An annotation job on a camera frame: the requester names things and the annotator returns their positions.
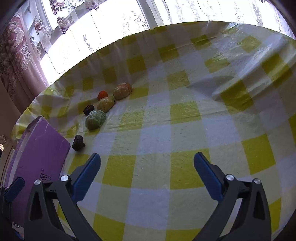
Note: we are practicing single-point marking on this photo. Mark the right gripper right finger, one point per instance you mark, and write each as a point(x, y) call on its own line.
point(242, 212)

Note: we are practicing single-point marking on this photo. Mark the pink floral curtain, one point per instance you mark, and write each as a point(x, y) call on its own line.
point(21, 72)

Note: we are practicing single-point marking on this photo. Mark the wrapped green fruit left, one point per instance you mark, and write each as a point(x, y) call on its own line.
point(95, 119)

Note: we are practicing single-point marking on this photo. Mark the yellow white checkered tablecloth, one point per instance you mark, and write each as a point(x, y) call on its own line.
point(224, 89)

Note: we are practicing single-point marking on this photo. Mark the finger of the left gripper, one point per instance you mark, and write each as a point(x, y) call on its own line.
point(14, 189)

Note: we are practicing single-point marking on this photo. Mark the purple cardboard box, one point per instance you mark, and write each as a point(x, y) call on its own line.
point(39, 154)

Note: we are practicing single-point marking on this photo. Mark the white window frame post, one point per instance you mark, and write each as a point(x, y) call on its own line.
point(151, 13)

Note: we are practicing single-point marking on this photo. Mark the dark chestnut lower left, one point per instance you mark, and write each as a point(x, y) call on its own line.
point(78, 143)

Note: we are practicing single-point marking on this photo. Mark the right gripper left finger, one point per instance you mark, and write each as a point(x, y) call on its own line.
point(42, 221)

